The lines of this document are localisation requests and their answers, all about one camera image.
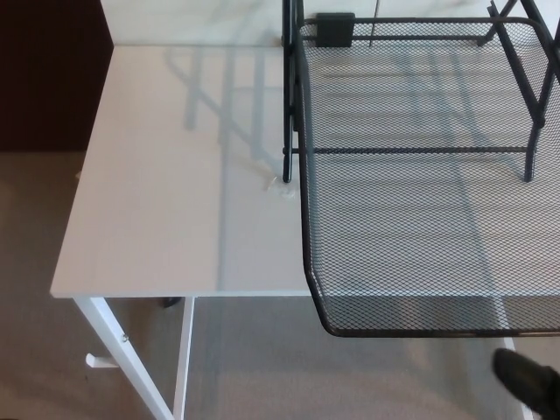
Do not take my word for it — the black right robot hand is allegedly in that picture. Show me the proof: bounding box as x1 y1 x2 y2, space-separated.
493 348 560 420

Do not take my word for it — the black mesh file tray layer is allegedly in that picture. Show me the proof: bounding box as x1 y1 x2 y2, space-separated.
297 16 560 339

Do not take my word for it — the clear tape piece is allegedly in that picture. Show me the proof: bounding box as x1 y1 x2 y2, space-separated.
262 174 299 202

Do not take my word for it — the black rectangular block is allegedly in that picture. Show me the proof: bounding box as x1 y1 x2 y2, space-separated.
314 12 354 48

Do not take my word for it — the white table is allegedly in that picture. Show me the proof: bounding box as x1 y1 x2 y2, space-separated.
50 41 560 420

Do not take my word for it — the white hook peg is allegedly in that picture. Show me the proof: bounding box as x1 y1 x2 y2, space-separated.
84 353 117 371

